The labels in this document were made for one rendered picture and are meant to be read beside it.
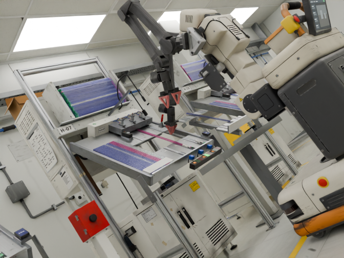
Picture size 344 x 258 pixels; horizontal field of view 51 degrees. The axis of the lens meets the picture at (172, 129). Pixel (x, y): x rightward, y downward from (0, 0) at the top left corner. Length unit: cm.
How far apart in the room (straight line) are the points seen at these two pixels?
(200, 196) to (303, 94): 130
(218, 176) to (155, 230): 145
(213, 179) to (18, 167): 201
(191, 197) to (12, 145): 221
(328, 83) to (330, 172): 38
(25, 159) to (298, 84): 310
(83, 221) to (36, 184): 215
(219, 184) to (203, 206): 102
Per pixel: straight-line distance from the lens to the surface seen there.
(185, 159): 229
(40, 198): 395
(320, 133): 168
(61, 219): 394
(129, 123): 266
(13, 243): 169
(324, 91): 163
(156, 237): 231
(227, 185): 360
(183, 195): 257
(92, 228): 190
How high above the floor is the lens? 57
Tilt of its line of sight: 9 degrees up
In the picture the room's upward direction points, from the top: 35 degrees counter-clockwise
